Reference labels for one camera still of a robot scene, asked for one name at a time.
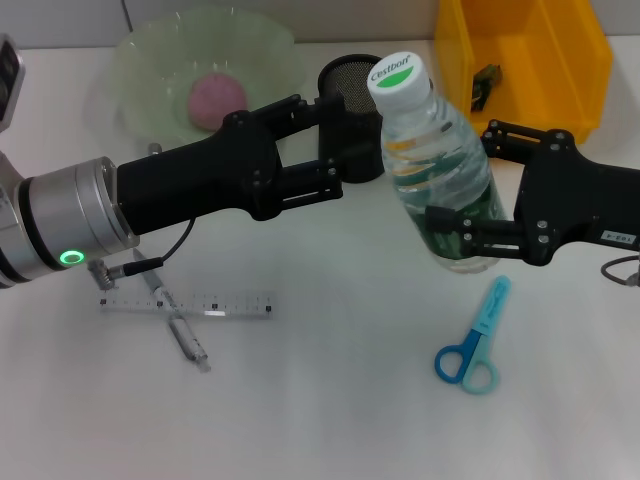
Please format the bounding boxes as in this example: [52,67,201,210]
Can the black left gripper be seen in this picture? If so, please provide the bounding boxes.
[115,94,385,236]

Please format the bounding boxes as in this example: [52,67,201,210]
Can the clear plastic ruler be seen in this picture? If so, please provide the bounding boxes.
[97,290,277,324]

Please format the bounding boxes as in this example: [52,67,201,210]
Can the grey right gripper cable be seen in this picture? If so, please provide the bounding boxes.
[599,253,640,290]

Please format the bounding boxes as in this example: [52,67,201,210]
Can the blue scissors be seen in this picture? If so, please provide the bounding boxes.
[433,274,515,397]

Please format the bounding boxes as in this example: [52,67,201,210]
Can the clear water bottle green label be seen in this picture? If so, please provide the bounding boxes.
[366,49,509,275]

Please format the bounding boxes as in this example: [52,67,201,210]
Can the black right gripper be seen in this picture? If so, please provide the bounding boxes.
[425,118,640,267]

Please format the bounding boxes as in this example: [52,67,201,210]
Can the yellow plastic bin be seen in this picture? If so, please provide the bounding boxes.
[433,0,615,146]

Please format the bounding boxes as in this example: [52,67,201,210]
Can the green plastic wrapper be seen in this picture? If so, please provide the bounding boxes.
[469,62,503,114]

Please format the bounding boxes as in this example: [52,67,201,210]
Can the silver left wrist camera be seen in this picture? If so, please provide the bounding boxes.
[0,33,26,134]

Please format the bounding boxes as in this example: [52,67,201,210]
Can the green translucent fruit bowl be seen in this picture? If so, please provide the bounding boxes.
[92,7,309,151]

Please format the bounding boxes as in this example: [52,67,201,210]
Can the grey pen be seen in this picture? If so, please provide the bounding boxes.
[131,247,213,374]

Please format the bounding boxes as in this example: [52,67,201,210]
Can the black mesh pen holder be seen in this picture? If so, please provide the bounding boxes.
[317,53,390,185]

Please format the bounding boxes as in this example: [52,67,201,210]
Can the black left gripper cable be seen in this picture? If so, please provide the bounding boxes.
[87,219,196,291]

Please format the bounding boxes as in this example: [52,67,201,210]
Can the pink peach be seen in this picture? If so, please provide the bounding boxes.
[187,72,250,134]

